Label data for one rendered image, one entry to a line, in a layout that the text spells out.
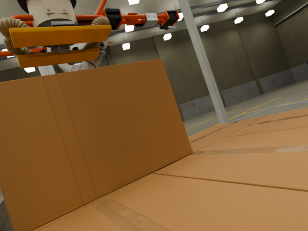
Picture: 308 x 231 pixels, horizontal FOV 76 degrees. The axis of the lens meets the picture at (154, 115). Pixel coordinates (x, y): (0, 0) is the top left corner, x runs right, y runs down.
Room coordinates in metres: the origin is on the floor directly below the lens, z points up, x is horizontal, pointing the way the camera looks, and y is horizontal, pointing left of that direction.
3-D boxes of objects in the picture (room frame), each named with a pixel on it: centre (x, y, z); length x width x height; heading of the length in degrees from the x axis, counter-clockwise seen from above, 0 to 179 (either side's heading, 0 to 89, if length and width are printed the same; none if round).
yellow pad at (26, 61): (0.90, 0.31, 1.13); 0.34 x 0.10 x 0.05; 120
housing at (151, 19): (1.05, -0.14, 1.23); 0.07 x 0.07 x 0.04; 30
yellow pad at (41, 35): (0.73, 0.22, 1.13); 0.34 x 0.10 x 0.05; 120
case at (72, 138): (0.82, 0.26, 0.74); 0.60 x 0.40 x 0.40; 119
